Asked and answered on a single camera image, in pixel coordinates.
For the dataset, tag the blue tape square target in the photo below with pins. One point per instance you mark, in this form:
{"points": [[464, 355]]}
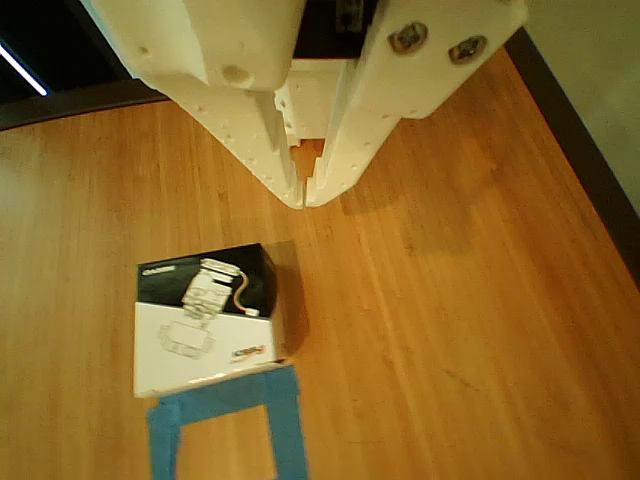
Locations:
{"points": [[285, 415]]}

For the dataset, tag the black and white servo box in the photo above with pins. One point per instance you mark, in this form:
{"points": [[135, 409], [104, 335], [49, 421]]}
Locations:
{"points": [[200, 340]]}

